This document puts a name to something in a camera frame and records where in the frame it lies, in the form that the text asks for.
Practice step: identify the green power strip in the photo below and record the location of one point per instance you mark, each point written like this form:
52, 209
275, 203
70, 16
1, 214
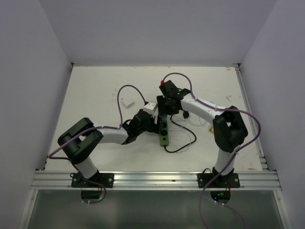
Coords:
163, 132

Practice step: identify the aluminium rail frame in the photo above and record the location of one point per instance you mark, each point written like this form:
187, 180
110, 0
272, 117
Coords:
144, 165

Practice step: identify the yellow usb charger plug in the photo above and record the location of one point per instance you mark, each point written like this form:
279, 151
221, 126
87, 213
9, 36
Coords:
211, 129

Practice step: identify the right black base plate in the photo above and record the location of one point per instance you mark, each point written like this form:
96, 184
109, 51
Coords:
228, 181

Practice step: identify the white charger plug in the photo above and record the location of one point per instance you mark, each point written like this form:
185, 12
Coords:
127, 102

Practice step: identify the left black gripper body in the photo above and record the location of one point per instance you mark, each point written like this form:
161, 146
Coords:
151, 126

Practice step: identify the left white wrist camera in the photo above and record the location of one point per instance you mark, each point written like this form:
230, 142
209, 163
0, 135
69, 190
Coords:
151, 108

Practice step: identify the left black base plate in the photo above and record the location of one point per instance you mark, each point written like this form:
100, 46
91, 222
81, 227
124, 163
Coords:
106, 179

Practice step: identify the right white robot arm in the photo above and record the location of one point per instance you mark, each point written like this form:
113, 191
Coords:
229, 129

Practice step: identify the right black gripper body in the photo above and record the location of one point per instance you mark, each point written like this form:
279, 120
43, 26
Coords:
164, 106

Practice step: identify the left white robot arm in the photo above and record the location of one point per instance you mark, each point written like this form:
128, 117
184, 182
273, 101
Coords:
81, 139

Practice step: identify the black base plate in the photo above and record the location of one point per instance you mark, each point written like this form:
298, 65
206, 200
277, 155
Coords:
228, 181
106, 179

